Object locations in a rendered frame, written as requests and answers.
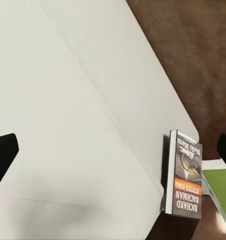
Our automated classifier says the hardback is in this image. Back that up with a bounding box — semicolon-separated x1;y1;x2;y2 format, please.
164;130;202;220

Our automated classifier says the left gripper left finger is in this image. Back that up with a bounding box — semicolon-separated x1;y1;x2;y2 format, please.
0;133;19;182

